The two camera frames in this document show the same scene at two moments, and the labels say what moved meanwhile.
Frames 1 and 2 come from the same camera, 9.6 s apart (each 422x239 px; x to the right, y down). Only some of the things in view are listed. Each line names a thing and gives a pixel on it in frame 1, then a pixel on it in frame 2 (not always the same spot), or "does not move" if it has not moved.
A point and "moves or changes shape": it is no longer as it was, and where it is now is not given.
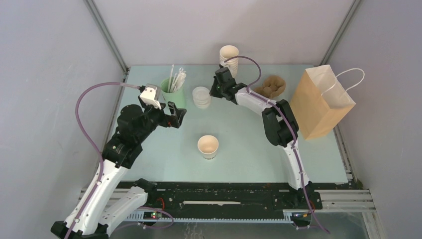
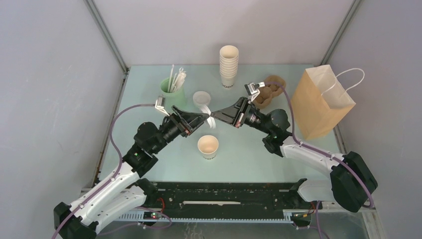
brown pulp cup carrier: (272, 86) does not move
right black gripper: (214, 91) to (235, 115)
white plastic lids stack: (201, 96) moves or changes shape
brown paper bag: (319, 101) does not move
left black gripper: (176, 117) to (186, 122)
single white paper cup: (208, 146) does not move
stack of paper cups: (228, 52) does not move
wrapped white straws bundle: (176, 80) does not move
